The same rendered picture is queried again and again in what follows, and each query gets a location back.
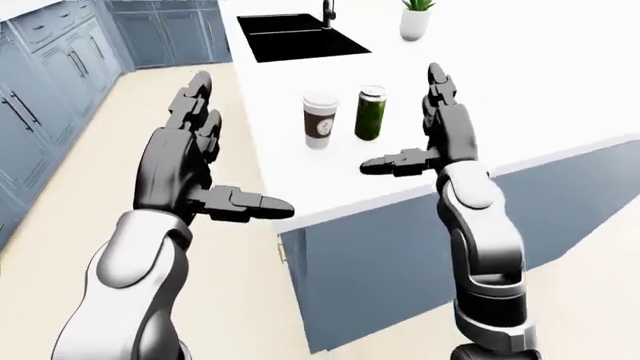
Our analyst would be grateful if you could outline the blue corner base cabinets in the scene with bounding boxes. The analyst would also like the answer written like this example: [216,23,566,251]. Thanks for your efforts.
[108,0,234,70]

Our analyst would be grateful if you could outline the green juice bottle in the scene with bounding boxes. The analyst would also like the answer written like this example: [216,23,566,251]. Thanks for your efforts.
[354,84,388,142]

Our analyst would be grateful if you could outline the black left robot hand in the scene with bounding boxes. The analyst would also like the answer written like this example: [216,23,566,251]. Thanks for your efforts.
[132,69,296,228]

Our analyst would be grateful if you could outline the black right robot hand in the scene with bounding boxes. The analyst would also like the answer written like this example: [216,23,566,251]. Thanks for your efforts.
[359,62,483,179]

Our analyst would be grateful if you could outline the blue wall cabinets with handles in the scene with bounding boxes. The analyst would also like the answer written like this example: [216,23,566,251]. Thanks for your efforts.
[0,0,125,249]

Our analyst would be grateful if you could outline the white paper coffee cup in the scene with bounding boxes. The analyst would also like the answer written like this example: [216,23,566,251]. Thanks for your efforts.
[301,90,341,151]

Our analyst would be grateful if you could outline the black double kitchen sink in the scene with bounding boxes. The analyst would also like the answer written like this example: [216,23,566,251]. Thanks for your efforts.
[236,13,373,64]

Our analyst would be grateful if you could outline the green plant in white pot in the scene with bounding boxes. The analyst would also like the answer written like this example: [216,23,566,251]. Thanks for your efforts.
[399,0,437,42]

